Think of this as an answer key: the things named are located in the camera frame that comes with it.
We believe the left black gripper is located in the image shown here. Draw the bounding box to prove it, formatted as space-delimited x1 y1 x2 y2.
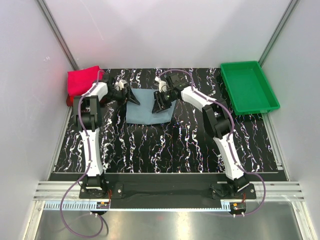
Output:
104 86 140 112

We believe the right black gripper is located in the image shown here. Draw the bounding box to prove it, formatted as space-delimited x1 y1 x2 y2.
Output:
152 90 178 115

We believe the grey blue t shirt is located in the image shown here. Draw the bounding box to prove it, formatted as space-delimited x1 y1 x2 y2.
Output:
125 88 176 125

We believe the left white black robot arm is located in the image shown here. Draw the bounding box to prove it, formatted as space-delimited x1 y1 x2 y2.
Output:
73 74 140 199

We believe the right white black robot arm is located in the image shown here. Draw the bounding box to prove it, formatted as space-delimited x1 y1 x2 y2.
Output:
152 73 249 199

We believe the folded pink t shirt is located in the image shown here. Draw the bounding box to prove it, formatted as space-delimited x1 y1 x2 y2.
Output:
67 65 103 97

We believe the green plastic tray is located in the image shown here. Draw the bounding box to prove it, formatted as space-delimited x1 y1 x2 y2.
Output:
220 61 280 116

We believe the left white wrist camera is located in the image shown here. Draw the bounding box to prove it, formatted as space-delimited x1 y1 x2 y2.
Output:
114 79 128 91

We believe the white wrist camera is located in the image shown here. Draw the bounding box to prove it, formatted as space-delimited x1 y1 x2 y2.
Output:
114 79 128 91
154 76 168 93

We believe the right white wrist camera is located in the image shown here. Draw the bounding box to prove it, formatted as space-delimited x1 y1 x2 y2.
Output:
154 76 168 93

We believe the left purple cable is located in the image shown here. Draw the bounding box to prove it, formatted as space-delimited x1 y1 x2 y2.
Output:
60 70 109 237

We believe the black mounting base plate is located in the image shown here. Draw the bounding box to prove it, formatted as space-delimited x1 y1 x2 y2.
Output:
80 181 257 200

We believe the aluminium frame rail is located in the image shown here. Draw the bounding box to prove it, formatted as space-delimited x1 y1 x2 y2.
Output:
33 181 304 202

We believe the white slotted cable duct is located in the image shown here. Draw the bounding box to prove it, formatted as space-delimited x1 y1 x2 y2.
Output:
44 200 232 212

